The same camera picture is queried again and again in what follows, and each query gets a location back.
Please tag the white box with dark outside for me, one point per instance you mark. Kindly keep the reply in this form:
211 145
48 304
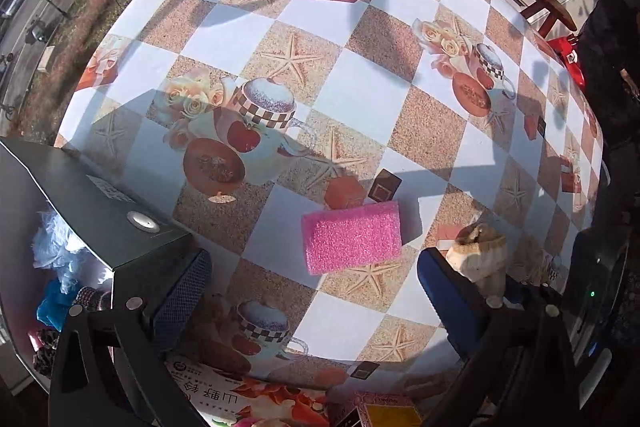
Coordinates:
100 207

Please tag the dark beaded hair band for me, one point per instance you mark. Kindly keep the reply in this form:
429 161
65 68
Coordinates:
92 299

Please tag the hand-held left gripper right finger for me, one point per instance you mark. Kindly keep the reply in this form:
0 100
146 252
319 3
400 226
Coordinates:
450 302

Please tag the red patterned carton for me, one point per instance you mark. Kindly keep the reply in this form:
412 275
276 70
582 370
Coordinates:
390 412

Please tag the red plastic stool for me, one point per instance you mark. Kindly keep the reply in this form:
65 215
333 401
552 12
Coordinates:
567 52

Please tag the floral tissue pack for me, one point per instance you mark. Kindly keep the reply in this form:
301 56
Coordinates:
250 399

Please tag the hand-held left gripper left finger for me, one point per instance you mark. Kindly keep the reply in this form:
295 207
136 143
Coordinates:
182 297

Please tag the beige frilled scrunchie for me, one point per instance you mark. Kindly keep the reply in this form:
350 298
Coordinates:
475 257

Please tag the light blue fluffy scrunchie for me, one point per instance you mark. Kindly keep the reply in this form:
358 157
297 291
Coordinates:
70 252

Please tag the leopard print scrunchie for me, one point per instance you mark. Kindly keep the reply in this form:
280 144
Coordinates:
47 354

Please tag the pink sponge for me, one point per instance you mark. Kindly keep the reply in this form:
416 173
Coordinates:
352 237

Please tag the blue plastic bag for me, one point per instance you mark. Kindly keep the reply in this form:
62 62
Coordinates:
52 307

